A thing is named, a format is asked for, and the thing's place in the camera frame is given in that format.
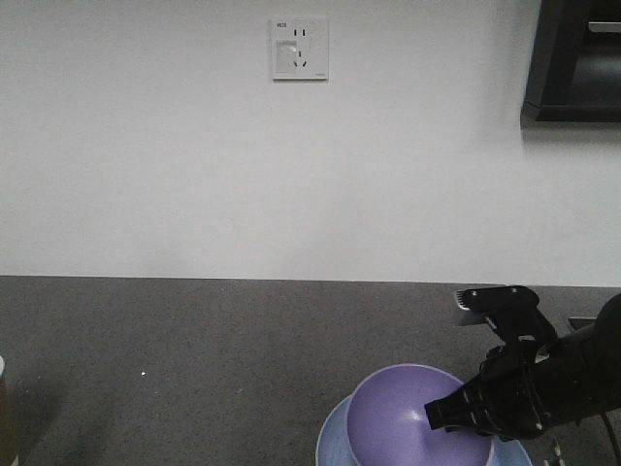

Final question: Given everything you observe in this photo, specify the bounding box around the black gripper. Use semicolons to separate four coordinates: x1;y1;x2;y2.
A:
424;285;558;440

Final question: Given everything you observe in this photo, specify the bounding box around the purple bowl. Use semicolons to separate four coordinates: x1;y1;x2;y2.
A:
346;364;492;465

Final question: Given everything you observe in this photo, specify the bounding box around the brown paper cup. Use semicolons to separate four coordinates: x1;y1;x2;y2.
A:
0;358;19;466

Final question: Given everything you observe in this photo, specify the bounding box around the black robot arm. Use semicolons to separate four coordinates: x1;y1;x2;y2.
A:
425;285;620;455

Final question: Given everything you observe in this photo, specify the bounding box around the light blue plate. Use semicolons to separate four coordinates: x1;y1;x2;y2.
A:
315;396;532;466

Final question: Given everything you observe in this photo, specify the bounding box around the black induction cooktop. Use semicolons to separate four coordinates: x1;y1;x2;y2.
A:
569;316;597;331

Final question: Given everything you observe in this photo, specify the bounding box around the white wall socket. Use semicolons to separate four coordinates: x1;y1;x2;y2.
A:
268;17;330;82

